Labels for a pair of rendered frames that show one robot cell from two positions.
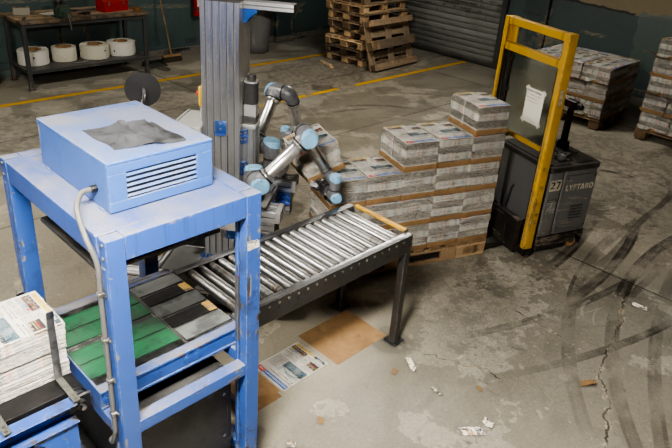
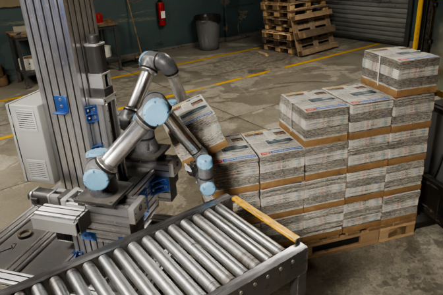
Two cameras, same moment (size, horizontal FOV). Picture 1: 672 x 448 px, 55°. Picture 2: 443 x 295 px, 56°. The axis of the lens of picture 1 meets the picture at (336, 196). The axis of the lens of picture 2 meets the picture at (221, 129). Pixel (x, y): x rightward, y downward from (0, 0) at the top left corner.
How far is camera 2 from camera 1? 2.26 m
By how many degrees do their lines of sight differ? 11
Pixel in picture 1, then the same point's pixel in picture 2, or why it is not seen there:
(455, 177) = (373, 149)
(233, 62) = (59, 18)
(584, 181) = not seen: outside the picture
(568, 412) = not seen: outside the picture
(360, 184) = (250, 164)
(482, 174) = (407, 143)
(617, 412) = not seen: outside the picture
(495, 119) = (420, 75)
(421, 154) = (326, 124)
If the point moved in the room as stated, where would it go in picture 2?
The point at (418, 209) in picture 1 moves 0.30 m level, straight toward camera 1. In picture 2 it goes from (328, 189) to (324, 216)
